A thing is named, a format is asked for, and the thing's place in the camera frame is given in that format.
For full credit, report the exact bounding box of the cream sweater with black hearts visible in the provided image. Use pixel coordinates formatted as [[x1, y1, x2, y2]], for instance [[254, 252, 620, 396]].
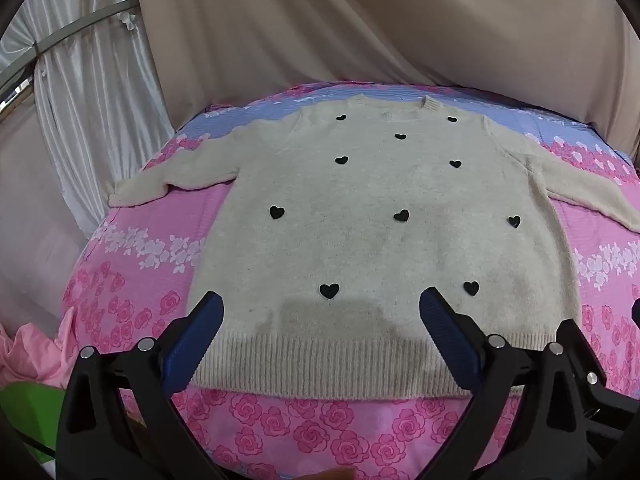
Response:
[[108, 94, 640, 402]]

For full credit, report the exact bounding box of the metal curtain rail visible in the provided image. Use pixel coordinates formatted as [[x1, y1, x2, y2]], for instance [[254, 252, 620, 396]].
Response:
[[0, 0, 138, 92]]

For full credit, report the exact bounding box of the green plastic object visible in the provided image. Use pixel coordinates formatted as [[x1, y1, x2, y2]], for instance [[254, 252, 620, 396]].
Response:
[[0, 382, 66, 466]]

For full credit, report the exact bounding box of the white satin curtain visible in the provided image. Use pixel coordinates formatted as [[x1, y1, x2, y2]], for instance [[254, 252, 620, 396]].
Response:
[[0, 0, 176, 238]]

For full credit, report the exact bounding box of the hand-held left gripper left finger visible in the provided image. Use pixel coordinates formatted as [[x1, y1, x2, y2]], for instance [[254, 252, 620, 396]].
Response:
[[56, 290, 225, 480]]

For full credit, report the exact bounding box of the pink floral bed sheet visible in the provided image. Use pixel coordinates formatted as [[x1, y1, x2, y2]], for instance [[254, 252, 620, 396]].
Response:
[[61, 80, 640, 480]]

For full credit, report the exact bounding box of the beige draped cloth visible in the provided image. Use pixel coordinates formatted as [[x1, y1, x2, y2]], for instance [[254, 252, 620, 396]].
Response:
[[134, 0, 640, 161]]

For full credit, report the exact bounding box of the pink crumpled cloth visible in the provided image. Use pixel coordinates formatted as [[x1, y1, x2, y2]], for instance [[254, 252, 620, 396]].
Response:
[[0, 307, 81, 403]]

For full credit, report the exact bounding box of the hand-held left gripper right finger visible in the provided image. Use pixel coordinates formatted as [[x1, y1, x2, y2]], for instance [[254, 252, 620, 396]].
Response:
[[418, 286, 632, 480]]

